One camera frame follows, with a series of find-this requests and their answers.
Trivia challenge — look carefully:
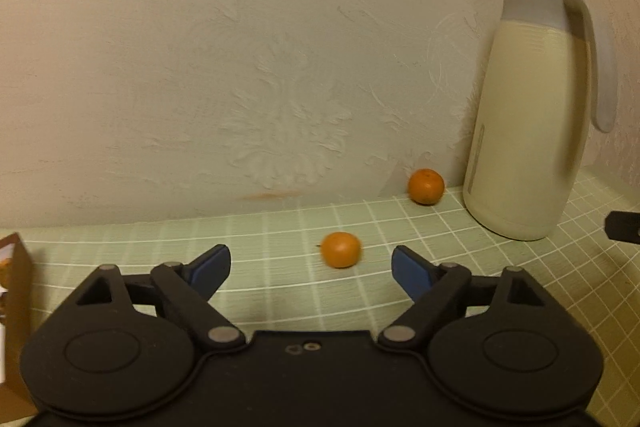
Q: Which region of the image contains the brown cardboard box white inside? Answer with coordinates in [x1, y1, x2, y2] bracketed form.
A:
[1, 233, 37, 424]

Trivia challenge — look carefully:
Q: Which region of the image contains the orange tangerine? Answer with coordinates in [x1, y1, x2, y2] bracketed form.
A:
[407, 169, 445, 206]
[320, 232, 362, 269]

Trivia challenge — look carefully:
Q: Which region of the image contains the orange tangerine by jug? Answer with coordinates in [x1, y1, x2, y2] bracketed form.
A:
[407, 169, 445, 206]

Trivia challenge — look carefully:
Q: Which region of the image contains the cream thermos jug grey lid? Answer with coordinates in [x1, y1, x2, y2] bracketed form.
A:
[463, 0, 618, 241]

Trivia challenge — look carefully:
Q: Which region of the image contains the green checked table mat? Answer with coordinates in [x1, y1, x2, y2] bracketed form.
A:
[21, 168, 639, 426]

